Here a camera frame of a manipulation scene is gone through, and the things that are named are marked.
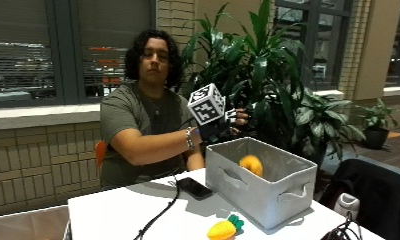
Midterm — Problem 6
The white cube with black markers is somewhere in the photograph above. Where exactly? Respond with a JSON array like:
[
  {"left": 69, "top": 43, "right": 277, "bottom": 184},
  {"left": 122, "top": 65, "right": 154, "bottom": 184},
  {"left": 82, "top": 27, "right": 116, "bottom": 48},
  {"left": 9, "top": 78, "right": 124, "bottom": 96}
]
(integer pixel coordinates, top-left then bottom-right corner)
[{"left": 186, "top": 82, "right": 228, "bottom": 126}]

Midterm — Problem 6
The orange toy donut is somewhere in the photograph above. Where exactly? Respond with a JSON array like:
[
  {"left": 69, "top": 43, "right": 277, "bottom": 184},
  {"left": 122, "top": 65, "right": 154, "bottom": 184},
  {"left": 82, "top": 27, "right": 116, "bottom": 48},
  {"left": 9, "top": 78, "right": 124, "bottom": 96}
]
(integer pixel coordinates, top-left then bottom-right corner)
[{"left": 237, "top": 154, "right": 265, "bottom": 178}]

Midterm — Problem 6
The tall green leafy plant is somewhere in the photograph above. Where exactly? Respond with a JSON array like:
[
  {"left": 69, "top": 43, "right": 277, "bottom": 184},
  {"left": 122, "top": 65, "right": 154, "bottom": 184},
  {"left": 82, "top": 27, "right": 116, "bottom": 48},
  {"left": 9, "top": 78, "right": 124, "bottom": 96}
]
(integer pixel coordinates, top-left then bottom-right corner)
[{"left": 180, "top": 0, "right": 309, "bottom": 148}]

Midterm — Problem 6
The broad-leaved green plant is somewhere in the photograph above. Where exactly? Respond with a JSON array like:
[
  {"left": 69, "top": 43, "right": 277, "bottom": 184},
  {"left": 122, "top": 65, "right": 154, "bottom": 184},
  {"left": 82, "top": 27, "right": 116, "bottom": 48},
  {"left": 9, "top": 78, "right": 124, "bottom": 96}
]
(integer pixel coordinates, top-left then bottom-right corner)
[{"left": 291, "top": 87, "right": 367, "bottom": 162}]

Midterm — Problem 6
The black smartphone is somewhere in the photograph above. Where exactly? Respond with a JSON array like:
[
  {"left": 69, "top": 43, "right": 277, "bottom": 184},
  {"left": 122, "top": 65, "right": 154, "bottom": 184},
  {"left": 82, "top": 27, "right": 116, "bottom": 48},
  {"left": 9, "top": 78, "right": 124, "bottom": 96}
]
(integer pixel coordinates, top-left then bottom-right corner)
[{"left": 174, "top": 176, "right": 214, "bottom": 201}]

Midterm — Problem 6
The grey fabric storage bin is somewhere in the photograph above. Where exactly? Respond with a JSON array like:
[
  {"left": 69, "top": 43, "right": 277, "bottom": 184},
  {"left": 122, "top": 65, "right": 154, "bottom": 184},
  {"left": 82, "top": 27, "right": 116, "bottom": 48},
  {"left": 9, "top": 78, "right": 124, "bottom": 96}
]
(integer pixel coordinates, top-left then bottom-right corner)
[{"left": 204, "top": 136, "right": 319, "bottom": 231}]

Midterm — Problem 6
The the person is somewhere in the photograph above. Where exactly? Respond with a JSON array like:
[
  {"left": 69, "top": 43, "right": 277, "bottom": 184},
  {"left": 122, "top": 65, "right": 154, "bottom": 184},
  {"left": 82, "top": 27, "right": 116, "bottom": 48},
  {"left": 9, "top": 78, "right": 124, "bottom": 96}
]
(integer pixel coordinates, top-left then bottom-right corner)
[{"left": 98, "top": 28, "right": 206, "bottom": 188}]

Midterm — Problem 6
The dark framed glass window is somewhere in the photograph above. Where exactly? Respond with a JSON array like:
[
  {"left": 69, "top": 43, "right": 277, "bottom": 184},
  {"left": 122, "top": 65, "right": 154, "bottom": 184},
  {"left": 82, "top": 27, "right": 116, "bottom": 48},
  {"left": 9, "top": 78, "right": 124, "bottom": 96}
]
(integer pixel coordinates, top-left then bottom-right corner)
[{"left": 273, "top": 0, "right": 354, "bottom": 92}]

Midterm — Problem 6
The small potted plant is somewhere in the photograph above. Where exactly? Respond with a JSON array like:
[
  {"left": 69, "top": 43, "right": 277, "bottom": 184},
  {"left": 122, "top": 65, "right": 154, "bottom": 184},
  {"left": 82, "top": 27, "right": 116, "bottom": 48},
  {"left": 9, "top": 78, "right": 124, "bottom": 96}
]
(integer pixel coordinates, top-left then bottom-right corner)
[{"left": 353, "top": 97, "right": 400, "bottom": 151}]

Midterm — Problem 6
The black plant pot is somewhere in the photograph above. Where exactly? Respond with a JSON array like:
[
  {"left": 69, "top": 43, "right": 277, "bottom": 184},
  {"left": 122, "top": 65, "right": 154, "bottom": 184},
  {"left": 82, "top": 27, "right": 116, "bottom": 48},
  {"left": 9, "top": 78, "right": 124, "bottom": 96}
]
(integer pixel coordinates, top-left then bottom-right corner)
[{"left": 362, "top": 127, "right": 390, "bottom": 151}]

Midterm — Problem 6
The orange chair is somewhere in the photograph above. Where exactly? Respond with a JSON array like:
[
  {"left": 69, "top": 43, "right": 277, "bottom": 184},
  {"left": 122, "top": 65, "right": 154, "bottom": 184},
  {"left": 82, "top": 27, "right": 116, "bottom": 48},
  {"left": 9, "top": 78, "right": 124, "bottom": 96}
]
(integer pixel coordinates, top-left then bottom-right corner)
[{"left": 93, "top": 139, "right": 109, "bottom": 178}]

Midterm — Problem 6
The orange toy carrot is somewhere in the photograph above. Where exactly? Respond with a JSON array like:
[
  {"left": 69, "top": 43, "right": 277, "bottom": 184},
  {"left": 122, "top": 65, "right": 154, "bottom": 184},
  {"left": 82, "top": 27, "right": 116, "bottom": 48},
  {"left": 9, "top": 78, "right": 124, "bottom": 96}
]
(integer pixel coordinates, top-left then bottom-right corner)
[{"left": 206, "top": 213, "right": 245, "bottom": 240}]

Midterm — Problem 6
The dark framed window with blinds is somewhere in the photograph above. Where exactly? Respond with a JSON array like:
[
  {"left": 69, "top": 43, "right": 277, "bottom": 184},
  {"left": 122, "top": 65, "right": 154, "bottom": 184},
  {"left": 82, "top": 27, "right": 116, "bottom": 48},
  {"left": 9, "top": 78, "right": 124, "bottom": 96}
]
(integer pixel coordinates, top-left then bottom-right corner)
[{"left": 0, "top": 0, "right": 157, "bottom": 109}]

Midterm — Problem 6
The silver beaded bracelet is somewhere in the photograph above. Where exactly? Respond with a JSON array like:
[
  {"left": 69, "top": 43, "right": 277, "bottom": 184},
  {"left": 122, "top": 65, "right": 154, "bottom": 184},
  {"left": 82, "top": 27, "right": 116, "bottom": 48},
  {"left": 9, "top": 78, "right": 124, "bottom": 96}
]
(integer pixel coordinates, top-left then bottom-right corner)
[{"left": 184, "top": 126, "right": 196, "bottom": 151}]

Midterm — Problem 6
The thin necklace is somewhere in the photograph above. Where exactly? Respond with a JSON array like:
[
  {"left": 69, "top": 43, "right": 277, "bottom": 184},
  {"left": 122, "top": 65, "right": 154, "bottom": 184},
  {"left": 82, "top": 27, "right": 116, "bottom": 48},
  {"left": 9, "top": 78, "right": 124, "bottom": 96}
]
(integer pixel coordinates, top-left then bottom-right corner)
[{"left": 138, "top": 93, "right": 165, "bottom": 116}]

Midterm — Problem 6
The black cable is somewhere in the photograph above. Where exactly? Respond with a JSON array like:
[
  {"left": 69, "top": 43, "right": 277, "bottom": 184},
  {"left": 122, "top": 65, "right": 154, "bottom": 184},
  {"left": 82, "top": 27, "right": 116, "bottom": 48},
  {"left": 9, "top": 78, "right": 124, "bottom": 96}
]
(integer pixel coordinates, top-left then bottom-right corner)
[{"left": 132, "top": 177, "right": 182, "bottom": 240}]

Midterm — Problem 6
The bundle of black cables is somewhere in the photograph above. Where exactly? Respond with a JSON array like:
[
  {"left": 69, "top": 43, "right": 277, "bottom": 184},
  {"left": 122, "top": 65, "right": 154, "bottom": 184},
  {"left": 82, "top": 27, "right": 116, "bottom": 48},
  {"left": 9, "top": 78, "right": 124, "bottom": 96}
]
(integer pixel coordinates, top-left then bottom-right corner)
[{"left": 318, "top": 211, "right": 366, "bottom": 240}]

